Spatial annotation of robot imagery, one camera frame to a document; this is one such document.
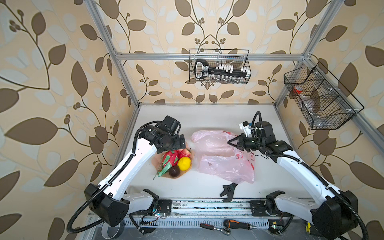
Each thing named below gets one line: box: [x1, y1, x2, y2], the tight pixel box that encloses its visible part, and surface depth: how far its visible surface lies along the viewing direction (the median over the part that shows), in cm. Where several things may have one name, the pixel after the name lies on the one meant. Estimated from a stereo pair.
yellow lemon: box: [177, 157, 192, 171], surface depth 84 cm
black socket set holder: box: [194, 59, 251, 81], surface depth 86 cm
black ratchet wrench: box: [200, 223, 231, 236], surface depth 69 cm
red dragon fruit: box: [157, 150, 180, 178], surface depth 83 cm
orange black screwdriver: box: [224, 219, 257, 230], surface depth 69 cm
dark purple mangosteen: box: [168, 165, 180, 178], surface depth 80 cm
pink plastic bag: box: [191, 130, 255, 184], surface depth 80 cm
